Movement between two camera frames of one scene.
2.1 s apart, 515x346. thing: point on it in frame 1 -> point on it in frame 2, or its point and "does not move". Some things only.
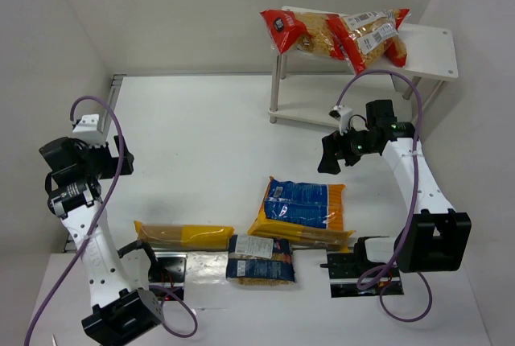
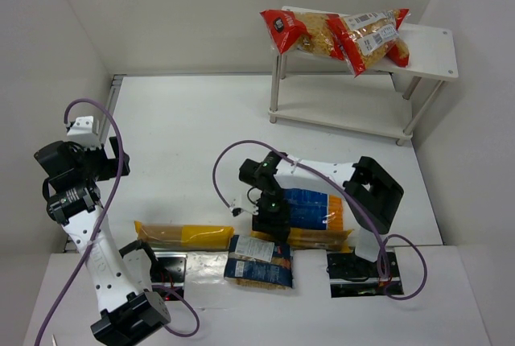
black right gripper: (340, 148) -> (270, 224)
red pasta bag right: (364, 38) does not move
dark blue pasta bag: (258, 261) does not move
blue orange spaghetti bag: (305, 213) does not move
